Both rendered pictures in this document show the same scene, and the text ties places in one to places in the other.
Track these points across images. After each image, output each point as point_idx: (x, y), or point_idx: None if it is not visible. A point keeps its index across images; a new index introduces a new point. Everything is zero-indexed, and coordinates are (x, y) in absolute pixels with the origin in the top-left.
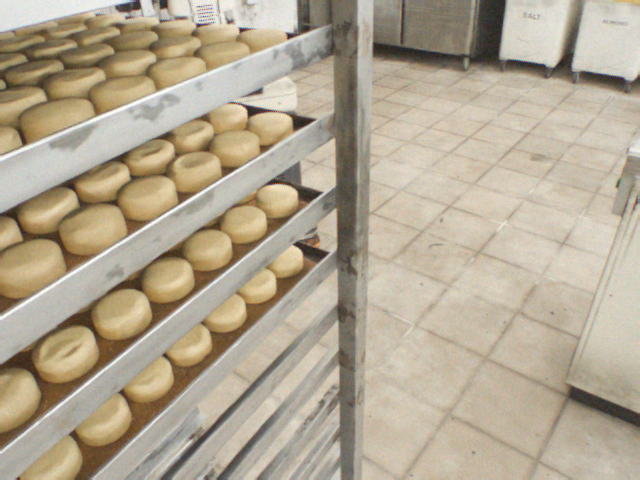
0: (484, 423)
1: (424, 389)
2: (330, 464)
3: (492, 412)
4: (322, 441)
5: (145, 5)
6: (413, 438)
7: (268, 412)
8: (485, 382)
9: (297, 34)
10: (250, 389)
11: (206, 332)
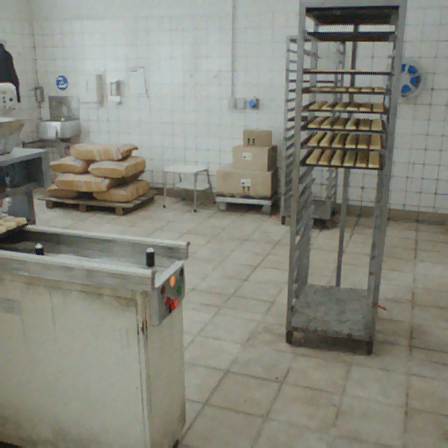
0: (240, 416)
1: (288, 429)
2: (298, 249)
3: (235, 424)
4: (300, 232)
5: None
6: (283, 401)
7: (381, 396)
8: (243, 442)
9: (310, 109)
10: (307, 177)
11: (312, 156)
